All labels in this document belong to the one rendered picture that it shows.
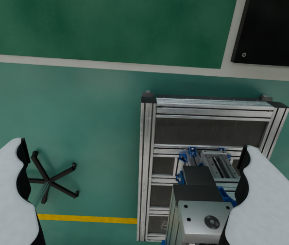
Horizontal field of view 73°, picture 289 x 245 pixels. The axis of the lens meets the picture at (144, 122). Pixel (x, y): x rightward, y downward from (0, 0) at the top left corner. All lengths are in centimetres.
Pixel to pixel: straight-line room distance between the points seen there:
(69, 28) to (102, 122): 99
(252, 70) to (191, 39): 18
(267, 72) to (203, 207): 38
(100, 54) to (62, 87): 92
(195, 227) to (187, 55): 40
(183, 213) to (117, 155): 112
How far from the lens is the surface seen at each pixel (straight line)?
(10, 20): 60
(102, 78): 133
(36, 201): 169
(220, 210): 56
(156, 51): 51
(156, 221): 178
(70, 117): 149
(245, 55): 55
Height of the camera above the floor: 126
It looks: 63 degrees down
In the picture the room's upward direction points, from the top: 179 degrees counter-clockwise
